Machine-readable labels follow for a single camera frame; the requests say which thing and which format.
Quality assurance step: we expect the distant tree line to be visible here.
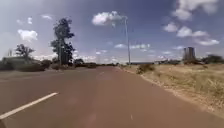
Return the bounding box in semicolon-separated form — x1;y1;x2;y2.
73;58;118;69

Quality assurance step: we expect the street lamp pole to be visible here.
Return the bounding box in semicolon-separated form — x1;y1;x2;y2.
120;15;132;66

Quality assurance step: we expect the low green bush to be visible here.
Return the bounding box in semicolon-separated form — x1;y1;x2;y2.
135;63;156;75

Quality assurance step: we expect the reddish brown asphalt road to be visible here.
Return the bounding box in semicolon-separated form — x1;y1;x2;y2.
0;65;224;128

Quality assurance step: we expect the tall dark tree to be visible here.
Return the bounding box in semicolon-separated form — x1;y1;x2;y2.
50;17;76;67

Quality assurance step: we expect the tall building under construction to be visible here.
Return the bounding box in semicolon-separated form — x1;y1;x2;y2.
182;46;197;62

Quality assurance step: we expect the dry grass verge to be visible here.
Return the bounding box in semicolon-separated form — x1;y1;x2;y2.
119;63;224;118

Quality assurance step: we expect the dark hedge row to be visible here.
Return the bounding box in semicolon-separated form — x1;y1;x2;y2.
0;56;54;73

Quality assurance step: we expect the small broad tree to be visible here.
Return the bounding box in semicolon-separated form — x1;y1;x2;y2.
14;43;36;61

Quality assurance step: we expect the white dashed lane line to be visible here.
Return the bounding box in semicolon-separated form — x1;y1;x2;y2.
0;71;106;120

